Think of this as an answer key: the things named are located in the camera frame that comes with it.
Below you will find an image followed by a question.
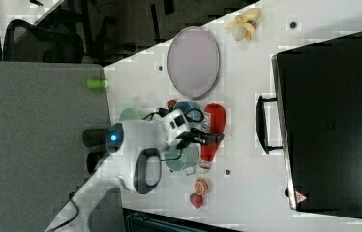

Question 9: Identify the orange slice toy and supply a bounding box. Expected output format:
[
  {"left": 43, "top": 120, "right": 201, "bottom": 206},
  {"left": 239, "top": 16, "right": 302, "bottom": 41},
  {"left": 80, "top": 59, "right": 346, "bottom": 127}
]
[{"left": 194, "top": 178, "right": 208, "bottom": 195}]

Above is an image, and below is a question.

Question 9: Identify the green marker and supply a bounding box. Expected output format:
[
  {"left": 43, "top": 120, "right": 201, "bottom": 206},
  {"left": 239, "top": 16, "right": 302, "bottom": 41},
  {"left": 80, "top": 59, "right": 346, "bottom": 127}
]
[{"left": 86, "top": 79, "right": 108, "bottom": 89}]

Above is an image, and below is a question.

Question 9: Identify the green mug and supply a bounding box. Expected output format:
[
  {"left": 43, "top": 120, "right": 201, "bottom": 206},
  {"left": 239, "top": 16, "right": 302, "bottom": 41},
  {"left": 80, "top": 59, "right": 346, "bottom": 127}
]
[{"left": 164, "top": 144, "right": 200, "bottom": 176}]

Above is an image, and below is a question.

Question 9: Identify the peeled banana toy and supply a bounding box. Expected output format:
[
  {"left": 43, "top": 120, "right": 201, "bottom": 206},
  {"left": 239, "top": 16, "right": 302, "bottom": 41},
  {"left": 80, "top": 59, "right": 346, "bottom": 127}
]
[{"left": 225, "top": 8, "right": 261, "bottom": 41}]

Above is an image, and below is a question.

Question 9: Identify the black office chair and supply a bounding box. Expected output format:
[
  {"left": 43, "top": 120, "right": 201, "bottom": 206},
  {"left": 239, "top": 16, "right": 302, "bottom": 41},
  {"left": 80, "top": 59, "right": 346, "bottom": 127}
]
[{"left": 2, "top": 19, "right": 84, "bottom": 63}]

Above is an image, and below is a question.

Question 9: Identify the small red strawberry toy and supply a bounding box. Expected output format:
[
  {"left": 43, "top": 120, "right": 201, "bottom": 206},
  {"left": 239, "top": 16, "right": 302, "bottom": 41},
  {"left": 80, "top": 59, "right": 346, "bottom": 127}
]
[{"left": 167, "top": 99, "right": 177, "bottom": 109}]

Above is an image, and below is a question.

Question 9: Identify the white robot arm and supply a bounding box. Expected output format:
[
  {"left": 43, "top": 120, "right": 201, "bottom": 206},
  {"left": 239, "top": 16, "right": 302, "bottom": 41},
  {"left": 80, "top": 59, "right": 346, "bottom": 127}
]
[{"left": 45, "top": 108, "right": 226, "bottom": 232}]

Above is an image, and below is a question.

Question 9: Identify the lilac round plate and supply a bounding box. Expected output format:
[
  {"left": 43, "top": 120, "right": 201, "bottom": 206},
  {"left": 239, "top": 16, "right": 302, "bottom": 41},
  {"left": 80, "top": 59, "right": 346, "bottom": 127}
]
[{"left": 167, "top": 26, "right": 220, "bottom": 99}]

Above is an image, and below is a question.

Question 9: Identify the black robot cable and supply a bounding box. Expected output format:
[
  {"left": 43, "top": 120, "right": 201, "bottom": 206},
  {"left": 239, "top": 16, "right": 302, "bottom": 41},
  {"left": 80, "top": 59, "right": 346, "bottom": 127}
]
[{"left": 51, "top": 107, "right": 205, "bottom": 232}]

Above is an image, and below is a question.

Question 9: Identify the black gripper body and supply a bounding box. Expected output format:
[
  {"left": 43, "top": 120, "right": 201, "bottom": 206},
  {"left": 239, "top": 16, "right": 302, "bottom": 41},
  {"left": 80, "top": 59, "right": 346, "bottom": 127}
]
[{"left": 176, "top": 128, "right": 224, "bottom": 149}]

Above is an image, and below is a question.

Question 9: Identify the blue bowl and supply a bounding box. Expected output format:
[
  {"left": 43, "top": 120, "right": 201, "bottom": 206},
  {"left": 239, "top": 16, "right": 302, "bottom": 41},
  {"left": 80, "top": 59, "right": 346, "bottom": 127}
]
[{"left": 174, "top": 101, "right": 203, "bottom": 129}]

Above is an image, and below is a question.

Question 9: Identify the large red strawberry toy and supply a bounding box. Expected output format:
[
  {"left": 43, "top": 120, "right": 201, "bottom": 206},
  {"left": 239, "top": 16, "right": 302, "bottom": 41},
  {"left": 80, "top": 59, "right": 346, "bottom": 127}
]
[{"left": 190, "top": 193, "right": 203, "bottom": 209}]

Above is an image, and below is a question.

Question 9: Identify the red ketchup bottle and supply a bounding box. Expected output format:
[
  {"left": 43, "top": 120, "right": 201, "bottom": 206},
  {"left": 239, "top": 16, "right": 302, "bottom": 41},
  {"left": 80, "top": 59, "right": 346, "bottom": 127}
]
[{"left": 198, "top": 103, "right": 226, "bottom": 173}]

